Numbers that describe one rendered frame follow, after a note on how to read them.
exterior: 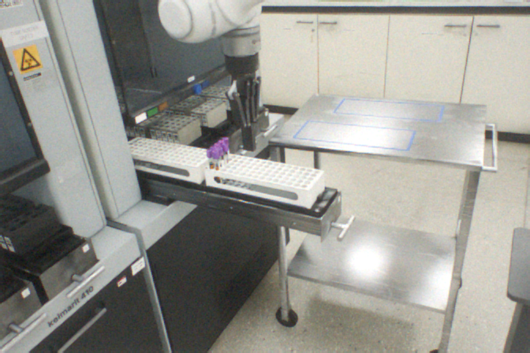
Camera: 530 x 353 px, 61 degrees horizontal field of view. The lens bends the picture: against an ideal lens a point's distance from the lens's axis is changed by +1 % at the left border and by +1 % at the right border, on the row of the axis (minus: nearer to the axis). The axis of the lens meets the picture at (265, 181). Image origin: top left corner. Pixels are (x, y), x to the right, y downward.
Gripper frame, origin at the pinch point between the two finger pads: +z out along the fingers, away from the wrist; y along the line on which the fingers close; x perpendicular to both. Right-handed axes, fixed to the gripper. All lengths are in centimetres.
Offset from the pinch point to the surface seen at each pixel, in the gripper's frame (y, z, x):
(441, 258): 56, 67, -44
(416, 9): 234, 12, 8
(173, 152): 0.4, 9.1, 25.5
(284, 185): -4.9, 8.5, -11.7
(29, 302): -51, 19, 24
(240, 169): -1.0, 9.2, 2.6
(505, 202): 152, 95, -64
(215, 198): -6.6, 16.0, 7.5
